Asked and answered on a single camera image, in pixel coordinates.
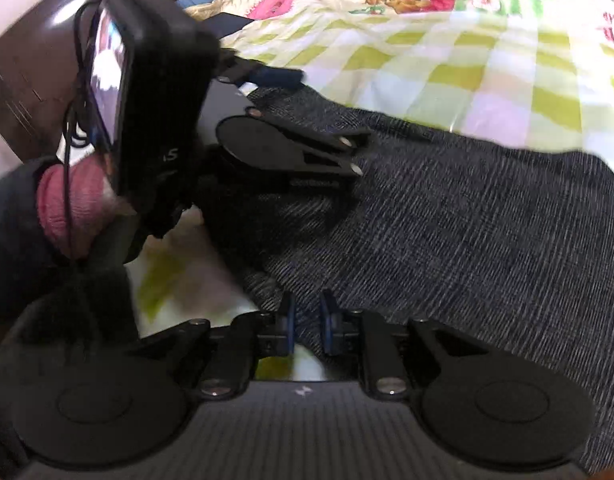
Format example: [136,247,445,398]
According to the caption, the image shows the black cable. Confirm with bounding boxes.
[60,0,115,266]

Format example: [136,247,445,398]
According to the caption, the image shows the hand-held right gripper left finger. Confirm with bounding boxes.
[132,290,297,401]

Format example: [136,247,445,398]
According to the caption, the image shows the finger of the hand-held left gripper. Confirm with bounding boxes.
[219,50,308,92]
[247,108,374,177]

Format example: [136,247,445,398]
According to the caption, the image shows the dark grey striped pants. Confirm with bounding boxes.
[202,85,614,473]

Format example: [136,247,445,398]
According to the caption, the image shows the dark cloth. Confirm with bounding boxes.
[202,12,253,41]

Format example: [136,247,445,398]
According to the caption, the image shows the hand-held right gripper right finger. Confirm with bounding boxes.
[320,290,481,401]

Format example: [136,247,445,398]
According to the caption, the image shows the printed checkered blanket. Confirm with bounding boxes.
[127,0,614,381]

